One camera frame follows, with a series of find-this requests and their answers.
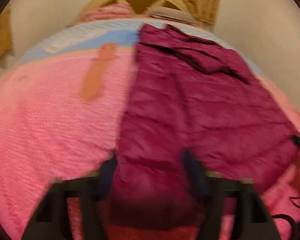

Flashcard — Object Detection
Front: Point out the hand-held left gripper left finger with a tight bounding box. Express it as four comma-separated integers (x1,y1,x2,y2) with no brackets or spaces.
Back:
21,154,119,240

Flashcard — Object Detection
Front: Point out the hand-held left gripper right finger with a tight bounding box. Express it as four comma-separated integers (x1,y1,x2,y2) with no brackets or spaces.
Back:
182,148,283,240

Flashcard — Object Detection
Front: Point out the magenta puffer jacket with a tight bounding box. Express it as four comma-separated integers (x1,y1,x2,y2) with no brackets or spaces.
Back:
110,23,300,230

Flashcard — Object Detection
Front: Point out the pink and blue printed blanket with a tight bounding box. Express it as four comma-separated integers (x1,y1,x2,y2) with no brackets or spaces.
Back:
0,17,300,240

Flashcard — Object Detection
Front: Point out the folded pink floral quilt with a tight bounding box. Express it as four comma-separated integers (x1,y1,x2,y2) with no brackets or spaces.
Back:
82,4,133,23

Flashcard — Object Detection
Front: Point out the striped pillow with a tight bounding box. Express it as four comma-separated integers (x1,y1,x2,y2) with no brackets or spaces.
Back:
146,7,195,24

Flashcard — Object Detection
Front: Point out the beige floral curtain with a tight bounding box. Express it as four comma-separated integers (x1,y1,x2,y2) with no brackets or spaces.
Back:
0,7,15,65
126,0,223,25

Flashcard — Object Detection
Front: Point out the cream arched bed headboard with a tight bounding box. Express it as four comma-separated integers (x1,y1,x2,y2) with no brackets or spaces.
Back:
75,0,198,25

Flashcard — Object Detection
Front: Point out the black cord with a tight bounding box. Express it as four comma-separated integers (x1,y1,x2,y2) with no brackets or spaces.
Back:
271,195,300,233

